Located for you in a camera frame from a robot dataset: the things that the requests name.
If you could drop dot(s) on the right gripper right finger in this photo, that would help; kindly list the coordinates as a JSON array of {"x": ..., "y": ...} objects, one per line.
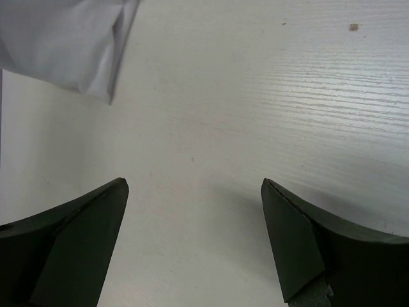
[{"x": 325, "y": 260}]

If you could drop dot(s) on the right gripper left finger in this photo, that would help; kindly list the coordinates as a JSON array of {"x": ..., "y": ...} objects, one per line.
[{"x": 60, "y": 256}]

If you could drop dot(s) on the white t shirt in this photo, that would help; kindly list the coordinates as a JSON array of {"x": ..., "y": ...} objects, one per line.
[{"x": 76, "y": 45}]

